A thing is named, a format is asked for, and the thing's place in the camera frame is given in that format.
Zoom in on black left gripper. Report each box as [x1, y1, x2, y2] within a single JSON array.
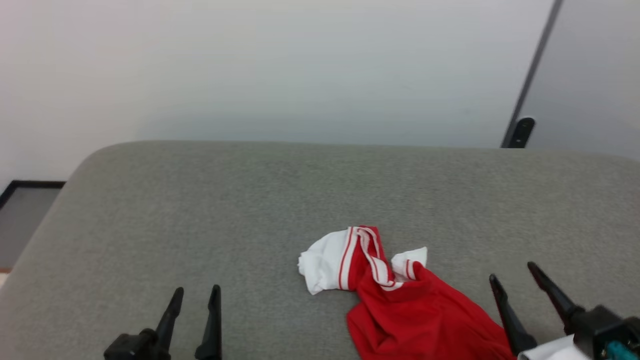
[[103, 284, 223, 360]]

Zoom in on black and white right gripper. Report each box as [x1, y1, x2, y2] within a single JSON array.
[[489, 261, 640, 360]]

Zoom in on red and white basketball jersey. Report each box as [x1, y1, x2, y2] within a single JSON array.
[[298, 226, 517, 360]]

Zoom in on black baseboard strip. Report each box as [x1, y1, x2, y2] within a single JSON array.
[[0, 180, 66, 210]]

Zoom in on dark grey door frame strip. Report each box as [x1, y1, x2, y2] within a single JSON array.
[[501, 0, 565, 149]]

